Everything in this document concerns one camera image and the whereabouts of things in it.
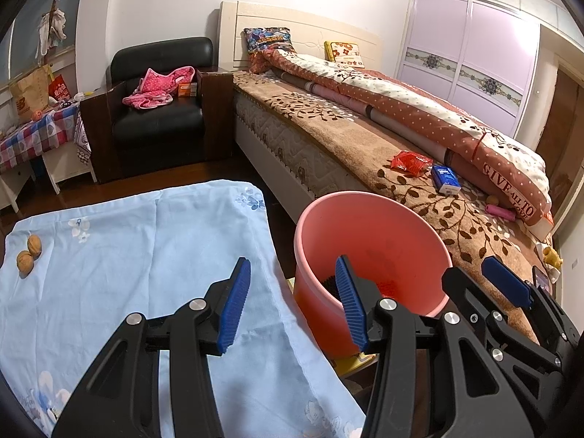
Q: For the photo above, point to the white embroidered cloth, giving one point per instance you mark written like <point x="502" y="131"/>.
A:
<point x="82" y="139"/>

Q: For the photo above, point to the brown paper bag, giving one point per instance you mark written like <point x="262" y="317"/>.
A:
<point x="29" y="96"/>

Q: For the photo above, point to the small brown ball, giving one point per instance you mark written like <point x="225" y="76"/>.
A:
<point x="492" y="200"/>

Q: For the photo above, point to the bay window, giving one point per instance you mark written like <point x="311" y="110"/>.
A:
<point x="23" y="36"/>

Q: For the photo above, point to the yellow plush toy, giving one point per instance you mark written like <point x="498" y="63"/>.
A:
<point x="552" y="255"/>

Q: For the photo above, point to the brown walnut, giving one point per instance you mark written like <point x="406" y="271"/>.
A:
<point x="34" y="244"/>
<point x="25" y="262"/>

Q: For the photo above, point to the small orange box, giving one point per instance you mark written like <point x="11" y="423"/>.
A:
<point x="187" y="89"/>

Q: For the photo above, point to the cream bed headboard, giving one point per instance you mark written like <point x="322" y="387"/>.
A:
<point x="255" y="18"/>

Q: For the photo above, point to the yellow floral pillow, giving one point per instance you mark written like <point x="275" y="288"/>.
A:
<point x="344" y="52"/>

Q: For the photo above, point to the black leather armchair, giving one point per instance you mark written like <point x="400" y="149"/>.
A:
<point x="157" y="114"/>

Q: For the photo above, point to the colourful patterned pillow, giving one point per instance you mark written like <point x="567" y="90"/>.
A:
<point x="269" y="48"/>

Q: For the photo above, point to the red snack packet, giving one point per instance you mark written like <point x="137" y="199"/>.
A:
<point x="410" y="162"/>

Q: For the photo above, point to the orange dotted quilt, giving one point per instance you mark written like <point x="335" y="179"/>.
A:
<point x="433" y="118"/>

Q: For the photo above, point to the brown leaf-pattern blanket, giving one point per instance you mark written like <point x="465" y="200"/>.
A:
<point x="365" y="146"/>

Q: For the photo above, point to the small orange fruit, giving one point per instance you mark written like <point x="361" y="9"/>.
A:
<point x="36" y="114"/>

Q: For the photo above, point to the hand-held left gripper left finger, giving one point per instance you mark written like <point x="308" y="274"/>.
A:
<point x="235" y="305"/>

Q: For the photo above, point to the light blue floral cloth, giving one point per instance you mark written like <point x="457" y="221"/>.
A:
<point x="137" y="255"/>

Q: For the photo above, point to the bed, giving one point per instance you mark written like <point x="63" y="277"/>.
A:
<point x="273" y="146"/>

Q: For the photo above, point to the red gift bag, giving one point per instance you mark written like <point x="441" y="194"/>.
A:
<point x="59" y="89"/>

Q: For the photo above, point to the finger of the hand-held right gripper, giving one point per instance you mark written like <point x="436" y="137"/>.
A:
<point x="470" y="296"/>
<point x="506" y="280"/>

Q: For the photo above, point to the pink plastic bucket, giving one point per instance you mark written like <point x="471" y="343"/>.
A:
<point x="388" y="228"/>

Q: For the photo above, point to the pink cylinder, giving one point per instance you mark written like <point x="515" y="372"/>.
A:
<point x="499" y="212"/>

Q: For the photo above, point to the dark phone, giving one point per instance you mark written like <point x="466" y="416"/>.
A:
<point x="542" y="278"/>

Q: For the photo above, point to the pink dotted clothes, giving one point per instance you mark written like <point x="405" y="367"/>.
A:
<point x="157" y="86"/>

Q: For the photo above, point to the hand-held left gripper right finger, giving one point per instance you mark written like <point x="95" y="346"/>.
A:
<point x="351" y="301"/>

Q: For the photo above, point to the lilac sliding-door wardrobe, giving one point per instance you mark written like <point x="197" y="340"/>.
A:
<point x="465" y="54"/>

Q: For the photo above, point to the brown wooden door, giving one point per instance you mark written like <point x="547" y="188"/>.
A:
<point x="561" y="118"/>

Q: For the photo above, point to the black foam fruit net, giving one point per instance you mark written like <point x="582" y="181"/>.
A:
<point x="331" y="285"/>

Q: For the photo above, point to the white clothes on rack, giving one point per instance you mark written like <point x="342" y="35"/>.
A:
<point x="52" y="27"/>

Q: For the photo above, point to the blue tissue pack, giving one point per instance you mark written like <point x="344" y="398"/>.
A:
<point x="445" y="179"/>

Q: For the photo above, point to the white side table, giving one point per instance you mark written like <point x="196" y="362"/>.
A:
<point x="68" y="164"/>

